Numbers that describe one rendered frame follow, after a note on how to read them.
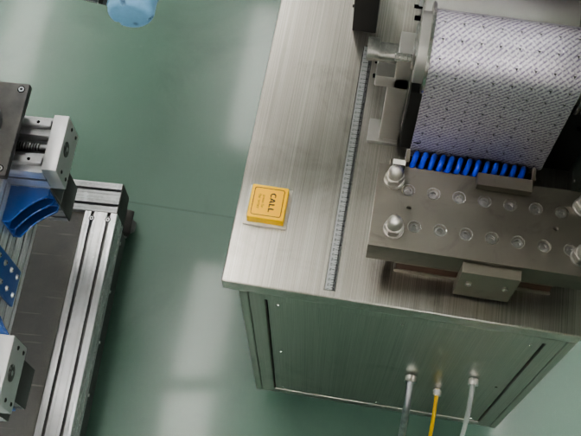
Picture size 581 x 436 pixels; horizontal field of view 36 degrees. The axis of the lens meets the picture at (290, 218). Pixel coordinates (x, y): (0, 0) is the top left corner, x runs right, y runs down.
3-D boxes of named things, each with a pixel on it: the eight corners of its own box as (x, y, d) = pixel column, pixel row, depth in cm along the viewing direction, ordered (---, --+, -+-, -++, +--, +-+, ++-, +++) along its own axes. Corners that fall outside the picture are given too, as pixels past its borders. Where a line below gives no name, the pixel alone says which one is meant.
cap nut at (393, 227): (384, 218, 157) (386, 207, 153) (405, 221, 157) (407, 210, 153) (381, 237, 156) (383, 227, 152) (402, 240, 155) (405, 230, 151)
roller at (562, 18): (421, 9, 165) (430, -35, 154) (563, 28, 163) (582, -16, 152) (414, 64, 160) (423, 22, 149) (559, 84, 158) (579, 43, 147)
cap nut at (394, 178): (385, 169, 161) (387, 157, 157) (405, 172, 161) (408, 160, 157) (382, 187, 160) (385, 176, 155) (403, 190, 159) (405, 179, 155)
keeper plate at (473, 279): (453, 283, 165) (462, 261, 155) (508, 291, 164) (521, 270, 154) (451, 296, 164) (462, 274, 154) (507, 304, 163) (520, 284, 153)
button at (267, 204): (253, 188, 174) (252, 182, 172) (289, 194, 174) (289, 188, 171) (246, 221, 171) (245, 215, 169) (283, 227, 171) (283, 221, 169)
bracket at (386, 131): (367, 120, 180) (379, 28, 152) (399, 125, 180) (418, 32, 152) (363, 142, 178) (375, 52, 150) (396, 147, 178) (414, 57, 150)
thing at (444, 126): (410, 149, 164) (422, 93, 147) (540, 167, 162) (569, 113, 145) (409, 151, 164) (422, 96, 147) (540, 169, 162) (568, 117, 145)
